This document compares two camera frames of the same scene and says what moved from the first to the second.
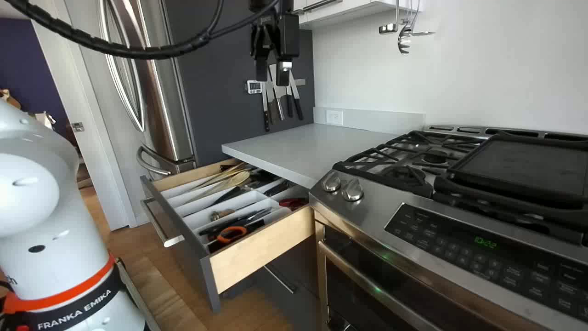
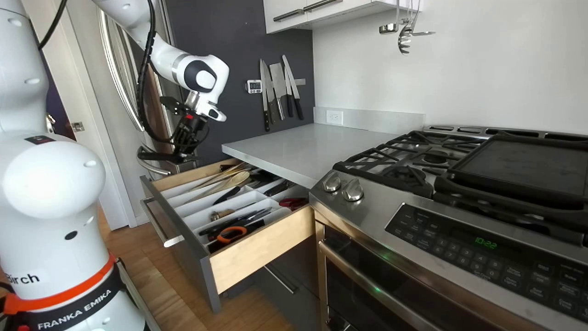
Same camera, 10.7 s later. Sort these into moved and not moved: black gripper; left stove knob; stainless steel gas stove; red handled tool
Moved: black gripper
Not moved: red handled tool; stainless steel gas stove; left stove knob
